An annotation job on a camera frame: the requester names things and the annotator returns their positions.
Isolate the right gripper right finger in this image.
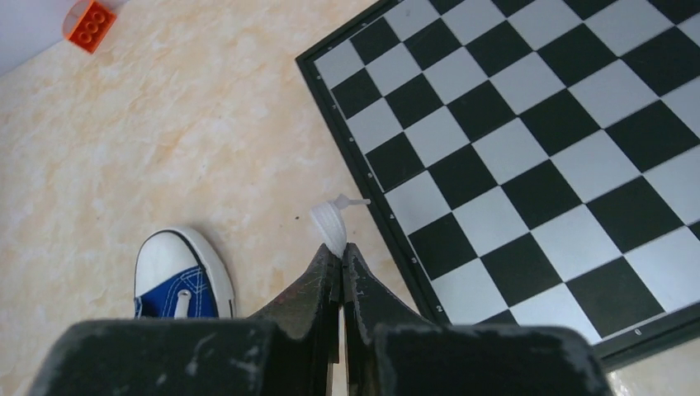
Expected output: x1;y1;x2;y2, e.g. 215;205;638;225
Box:
342;243;435;395

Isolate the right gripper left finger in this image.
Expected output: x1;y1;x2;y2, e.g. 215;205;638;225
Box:
249;244;340;395

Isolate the white shoelace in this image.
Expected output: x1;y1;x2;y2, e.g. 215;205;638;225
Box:
310;194;371;259

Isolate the blue canvas sneaker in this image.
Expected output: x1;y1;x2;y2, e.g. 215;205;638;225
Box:
134;227;236;318

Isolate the black white chessboard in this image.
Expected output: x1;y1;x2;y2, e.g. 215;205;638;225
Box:
297;1;699;368

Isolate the orange lego brick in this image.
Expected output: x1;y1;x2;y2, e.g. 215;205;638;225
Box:
62;0;117;54

